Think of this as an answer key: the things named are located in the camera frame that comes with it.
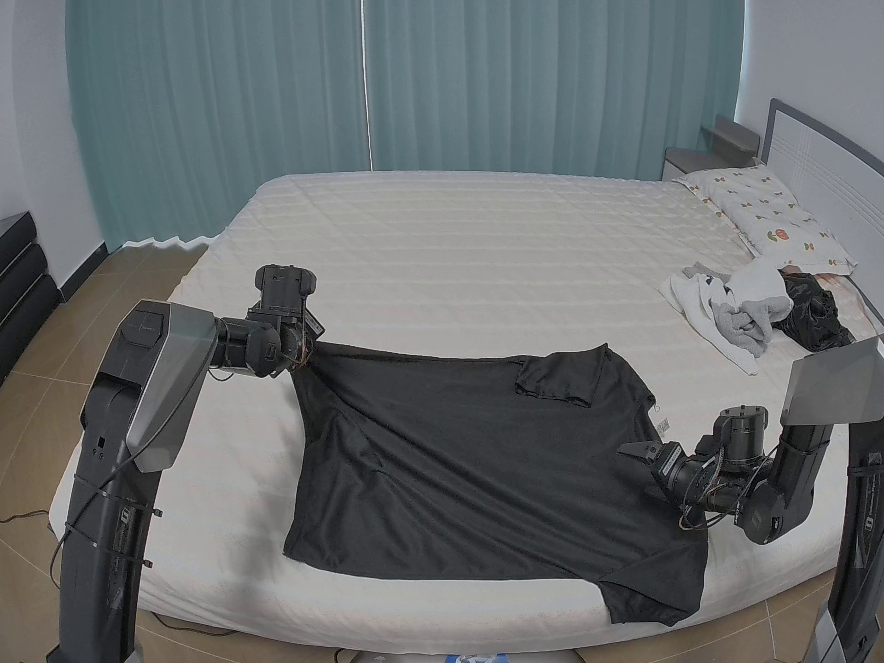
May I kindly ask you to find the black cable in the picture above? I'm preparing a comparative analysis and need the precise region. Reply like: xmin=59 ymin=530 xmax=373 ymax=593
xmin=50 ymin=363 xmax=216 ymax=582

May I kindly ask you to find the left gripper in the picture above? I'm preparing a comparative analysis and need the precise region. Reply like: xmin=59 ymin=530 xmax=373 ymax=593
xmin=278 ymin=308 xmax=326 ymax=372

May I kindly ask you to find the bed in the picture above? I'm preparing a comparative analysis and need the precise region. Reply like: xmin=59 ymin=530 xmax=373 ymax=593
xmin=48 ymin=99 xmax=884 ymax=654

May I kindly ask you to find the black chest of drawers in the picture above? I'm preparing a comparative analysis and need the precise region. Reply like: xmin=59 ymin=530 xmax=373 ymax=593
xmin=0 ymin=211 xmax=56 ymax=381

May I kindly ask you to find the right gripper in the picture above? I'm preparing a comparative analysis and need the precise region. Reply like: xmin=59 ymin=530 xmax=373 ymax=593
xmin=619 ymin=441 xmax=715 ymax=511

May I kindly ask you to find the black shiny garment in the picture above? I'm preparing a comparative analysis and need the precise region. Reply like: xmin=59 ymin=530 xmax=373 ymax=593
xmin=773 ymin=270 xmax=857 ymax=354

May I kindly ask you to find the black T-shirt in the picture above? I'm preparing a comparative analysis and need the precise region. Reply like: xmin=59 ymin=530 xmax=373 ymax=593
xmin=282 ymin=343 xmax=711 ymax=628

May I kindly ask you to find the pile of clothes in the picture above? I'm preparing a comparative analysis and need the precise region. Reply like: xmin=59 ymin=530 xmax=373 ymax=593
xmin=659 ymin=260 xmax=795 ymax=376

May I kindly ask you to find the grey bedside table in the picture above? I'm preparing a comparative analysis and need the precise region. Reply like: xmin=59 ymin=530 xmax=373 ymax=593
xmin=663 ymin=115 xmax=761 ymax=183

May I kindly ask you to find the white printed pillow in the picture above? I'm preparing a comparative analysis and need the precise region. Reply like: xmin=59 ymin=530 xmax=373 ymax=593
xmin=673 ymin=166 xmax=857 ymax=278

